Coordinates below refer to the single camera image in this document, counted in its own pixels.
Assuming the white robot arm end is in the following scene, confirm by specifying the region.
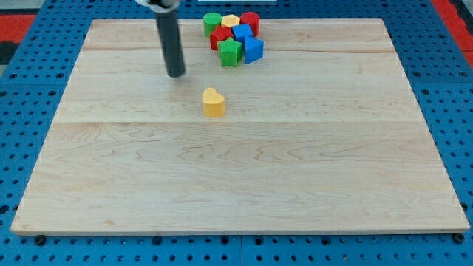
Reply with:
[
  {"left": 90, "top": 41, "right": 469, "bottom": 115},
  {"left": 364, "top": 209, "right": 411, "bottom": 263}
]
[{"left": 135, "top": 0, "right": 182, "bottom": 14}]

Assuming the yellow heart block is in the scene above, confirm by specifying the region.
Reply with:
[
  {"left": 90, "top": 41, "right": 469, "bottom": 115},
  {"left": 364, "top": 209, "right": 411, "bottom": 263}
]
[{"left": 202, "top": 87, "right": 225, "bottom": 117}]

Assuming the green star block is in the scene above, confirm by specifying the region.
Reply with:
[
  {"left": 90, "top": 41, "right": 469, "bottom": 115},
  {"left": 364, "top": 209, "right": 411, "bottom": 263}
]
[{"left": 217, "top": 38, "right": 243, "bottom": 67}]

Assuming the light wooden board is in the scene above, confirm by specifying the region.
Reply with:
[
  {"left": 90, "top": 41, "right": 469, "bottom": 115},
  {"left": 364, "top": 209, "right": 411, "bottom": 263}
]
[{"left": 11, "top": 18, "right": 470, "bottom": 236}]

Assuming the blue triangle block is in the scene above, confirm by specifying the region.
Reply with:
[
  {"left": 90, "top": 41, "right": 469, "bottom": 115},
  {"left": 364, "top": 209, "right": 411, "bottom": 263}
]
[{"left": 244, "top": 36, "right": 265, "bottom": 64}]

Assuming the red hexagon block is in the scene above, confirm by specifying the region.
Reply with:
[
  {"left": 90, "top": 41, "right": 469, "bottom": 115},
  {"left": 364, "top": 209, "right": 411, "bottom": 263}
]
[{"left": 209, "top": 25, "right": 233, "bottom": 50}]

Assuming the blue cube block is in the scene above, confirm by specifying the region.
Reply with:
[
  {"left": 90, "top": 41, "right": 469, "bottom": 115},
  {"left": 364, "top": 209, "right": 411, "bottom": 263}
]
[{"left": 231, "top": 24, "right": 253, "bottom": 43}]

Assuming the yellow pentagon block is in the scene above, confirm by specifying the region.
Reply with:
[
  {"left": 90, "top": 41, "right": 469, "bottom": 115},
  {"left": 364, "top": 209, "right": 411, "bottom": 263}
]
[{"left": 220, "top": 14, "right": 240, "bottom": 27}]

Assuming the green cylinder block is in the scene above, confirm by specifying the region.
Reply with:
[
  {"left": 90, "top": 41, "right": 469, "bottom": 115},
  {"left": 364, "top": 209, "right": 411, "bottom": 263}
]
[{"left": 203, "top": 12, "right": 222, "bottom": 38}]

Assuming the red cylinder block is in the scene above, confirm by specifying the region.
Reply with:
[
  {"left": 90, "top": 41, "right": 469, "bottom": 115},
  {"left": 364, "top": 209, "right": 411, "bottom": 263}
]
[{"left": 240, "top": 11, "right": 260, "bottom": 37}]

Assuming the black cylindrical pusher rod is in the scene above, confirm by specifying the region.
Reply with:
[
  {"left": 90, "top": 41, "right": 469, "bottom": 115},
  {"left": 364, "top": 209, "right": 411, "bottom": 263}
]
[{"left": 155, "top": 10, "right": 186, "bottom": 78}]

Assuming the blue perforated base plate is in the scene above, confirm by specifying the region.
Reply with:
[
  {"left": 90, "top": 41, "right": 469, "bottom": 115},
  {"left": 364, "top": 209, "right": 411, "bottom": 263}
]
[{"left": 1, "top": 1, "right": 472, "bottom": 265}]

